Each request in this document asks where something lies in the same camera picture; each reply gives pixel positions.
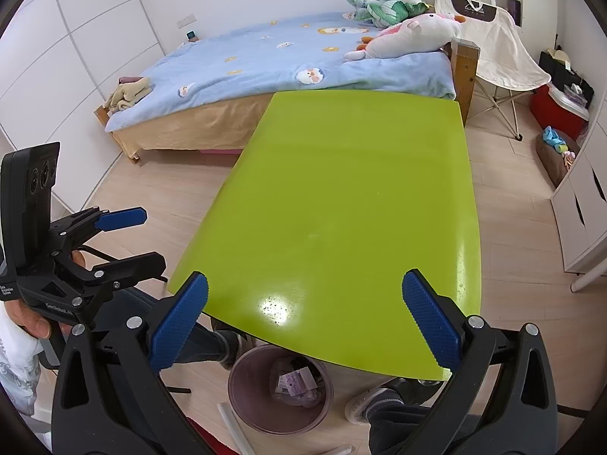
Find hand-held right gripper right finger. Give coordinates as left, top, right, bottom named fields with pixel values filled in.
left=401, top=268, right=560, bottom=455

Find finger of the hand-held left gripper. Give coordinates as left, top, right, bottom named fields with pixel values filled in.
left=50, top=207, right=148, bottom=247
left=92, top=252, right=168, bottom=295

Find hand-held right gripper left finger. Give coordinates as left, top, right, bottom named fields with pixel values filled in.
left=51, top=270, right=216, bottom=455

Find translucent purple trash bin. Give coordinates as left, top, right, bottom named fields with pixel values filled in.
left=228, top=344, right=334, bottom=434

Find person's left hand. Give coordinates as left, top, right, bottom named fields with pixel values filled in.
left=8, top=300, right=53, bottom=340

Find grey white sneaker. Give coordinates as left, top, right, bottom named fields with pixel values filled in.
left=220, top=332, right=252, bottom=370
left=345, top=386, right=404, bottom=425

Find person's dark trousers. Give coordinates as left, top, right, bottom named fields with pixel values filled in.
left=95, top=289, right=475, bottom=455

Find red cloth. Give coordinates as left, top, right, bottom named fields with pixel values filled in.
left=185, top=417, right=238, bottom=455

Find beige folded towel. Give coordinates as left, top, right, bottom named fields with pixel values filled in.
left=103, top=77, right=153, bottom=115

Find white purple paper wrapper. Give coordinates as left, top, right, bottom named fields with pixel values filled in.
left=270, top=358, right=328, bottom=406

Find wooden bed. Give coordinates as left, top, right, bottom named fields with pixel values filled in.
left=94, top=12, right=480, bottom=164

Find white wardrobe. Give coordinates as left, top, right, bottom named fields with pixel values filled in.
left=0, top=0, right=167, bottom=209

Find white desk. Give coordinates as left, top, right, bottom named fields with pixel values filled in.
left=570, top=260, right=607, bottom=295

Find white drawer cabinet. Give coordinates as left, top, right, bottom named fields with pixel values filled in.
left=550, top=118, right=607, bottom=276

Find brown basket with toys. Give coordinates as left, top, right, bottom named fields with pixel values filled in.
left=536, top=130, right=582, bottom=188

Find light blue printed blanket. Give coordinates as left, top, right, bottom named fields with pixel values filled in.
left=104, top=12, right=456, bottom=133

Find blue toy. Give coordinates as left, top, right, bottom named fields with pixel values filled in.
left=542, top=126, right=567, bottom=152

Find red storage box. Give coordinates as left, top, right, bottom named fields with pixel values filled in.
left=530, top=83, right=591, bottom=140

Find cream folding chair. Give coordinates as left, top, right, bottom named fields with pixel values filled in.
left=434, top=0, right=553, bottom=142

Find black bag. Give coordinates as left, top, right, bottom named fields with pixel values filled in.
left=538, top=50, right=596, bottom=110

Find pink white plush toy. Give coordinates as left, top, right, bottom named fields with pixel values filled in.
left=344, top=12, right=468, bottom=61

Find green plush toy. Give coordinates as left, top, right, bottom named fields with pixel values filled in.
left=345, top=0, right=430, bottom=29

